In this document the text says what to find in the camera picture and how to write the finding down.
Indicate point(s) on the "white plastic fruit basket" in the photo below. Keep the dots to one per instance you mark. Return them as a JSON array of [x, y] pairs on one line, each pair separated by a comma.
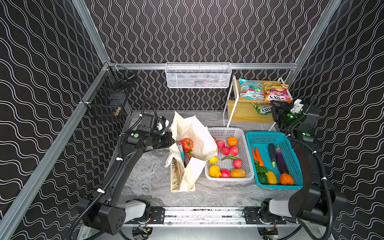
[[222, 134]]

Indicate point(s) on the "red apple right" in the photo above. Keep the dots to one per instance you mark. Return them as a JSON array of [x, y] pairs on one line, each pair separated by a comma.
[[234, 151]]

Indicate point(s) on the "orange tangerine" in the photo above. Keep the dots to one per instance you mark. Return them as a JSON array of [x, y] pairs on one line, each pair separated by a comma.
[[232, 141]]

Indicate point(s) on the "white wooden two-tier shelf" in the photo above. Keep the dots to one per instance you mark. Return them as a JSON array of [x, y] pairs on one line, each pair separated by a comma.
[[238, 109]]

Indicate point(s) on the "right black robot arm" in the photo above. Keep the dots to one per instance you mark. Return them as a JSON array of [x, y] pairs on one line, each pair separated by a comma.
[[317, 201]]

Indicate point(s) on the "white wire wall basket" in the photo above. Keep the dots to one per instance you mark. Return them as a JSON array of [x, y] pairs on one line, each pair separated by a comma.
[[198, 75]]

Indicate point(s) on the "green Fox's candy bag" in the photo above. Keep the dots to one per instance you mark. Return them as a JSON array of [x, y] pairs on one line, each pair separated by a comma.
[[263, 108]]

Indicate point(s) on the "brown potato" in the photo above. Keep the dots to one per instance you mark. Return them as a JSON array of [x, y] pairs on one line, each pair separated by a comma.
[[190, 155]]

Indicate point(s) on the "teal plastic vegetable basket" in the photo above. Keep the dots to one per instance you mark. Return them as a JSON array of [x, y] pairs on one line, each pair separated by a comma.
[[261, 140]]

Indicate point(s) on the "green chili pepper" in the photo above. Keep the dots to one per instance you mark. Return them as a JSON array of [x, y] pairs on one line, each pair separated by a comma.
[[229, 158]]

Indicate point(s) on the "orange pumpkin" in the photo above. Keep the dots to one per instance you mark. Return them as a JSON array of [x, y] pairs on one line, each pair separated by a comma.
[[286, 180]]

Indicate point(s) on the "dark green cucumber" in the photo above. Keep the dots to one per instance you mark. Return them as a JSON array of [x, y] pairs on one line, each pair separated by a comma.
[[272, 154]]

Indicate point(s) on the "light purple eggplant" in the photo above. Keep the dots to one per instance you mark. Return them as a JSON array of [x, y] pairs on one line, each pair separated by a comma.
[[186, 158]]

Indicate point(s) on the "red apple front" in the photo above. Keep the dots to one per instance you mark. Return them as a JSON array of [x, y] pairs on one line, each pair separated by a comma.
[[225, 174]]

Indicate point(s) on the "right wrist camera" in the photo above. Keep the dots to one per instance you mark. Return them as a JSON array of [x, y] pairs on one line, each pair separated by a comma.
[[305, 109]]

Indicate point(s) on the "black wire wall basket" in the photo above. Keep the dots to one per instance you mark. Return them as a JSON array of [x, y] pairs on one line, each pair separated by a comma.
[[109, 100]]

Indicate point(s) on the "orange carrot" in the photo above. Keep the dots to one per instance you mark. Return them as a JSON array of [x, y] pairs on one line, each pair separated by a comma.
[[257, 157]]

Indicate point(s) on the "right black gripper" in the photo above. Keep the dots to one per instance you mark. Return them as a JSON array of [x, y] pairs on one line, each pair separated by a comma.
[[280, 112]]

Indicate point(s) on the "small yellow lemon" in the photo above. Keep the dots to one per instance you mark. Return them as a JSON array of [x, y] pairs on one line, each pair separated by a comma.
[[213, 160]]

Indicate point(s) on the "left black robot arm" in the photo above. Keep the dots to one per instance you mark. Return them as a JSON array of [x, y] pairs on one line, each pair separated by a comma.
[[120, 177]]

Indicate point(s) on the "yellow bumpy lemon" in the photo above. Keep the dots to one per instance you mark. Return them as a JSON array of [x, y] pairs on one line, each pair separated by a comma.
[[215, 171]]

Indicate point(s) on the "red tomato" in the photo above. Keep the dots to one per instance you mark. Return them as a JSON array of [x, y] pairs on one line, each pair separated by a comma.
[[187, 145]]

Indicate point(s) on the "orange Fox's candy bag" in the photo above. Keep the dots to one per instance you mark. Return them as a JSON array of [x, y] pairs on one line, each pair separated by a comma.
[[277, 92]]

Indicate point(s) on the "green avocado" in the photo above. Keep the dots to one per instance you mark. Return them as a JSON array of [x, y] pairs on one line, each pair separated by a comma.
[[263, 179]]

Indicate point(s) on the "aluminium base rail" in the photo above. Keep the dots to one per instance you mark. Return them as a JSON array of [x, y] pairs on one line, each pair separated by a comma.
[[140, 213]]

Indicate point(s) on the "cream canvas grocery bag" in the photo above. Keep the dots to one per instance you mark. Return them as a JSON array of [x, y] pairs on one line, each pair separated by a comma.
[[193, 148]]

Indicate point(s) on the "small green red snack bag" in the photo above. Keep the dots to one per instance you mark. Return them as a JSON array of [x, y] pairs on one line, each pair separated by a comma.
[[181, 150]]

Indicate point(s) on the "red apple middle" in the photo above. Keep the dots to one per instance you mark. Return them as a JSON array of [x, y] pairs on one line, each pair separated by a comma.
[[220, 144]]

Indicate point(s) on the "yellow orange mango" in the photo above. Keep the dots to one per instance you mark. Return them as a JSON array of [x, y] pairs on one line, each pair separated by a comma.
[[238, 173]]

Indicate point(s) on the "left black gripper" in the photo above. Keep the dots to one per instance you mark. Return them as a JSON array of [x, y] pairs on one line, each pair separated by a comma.
[[169, 141]]

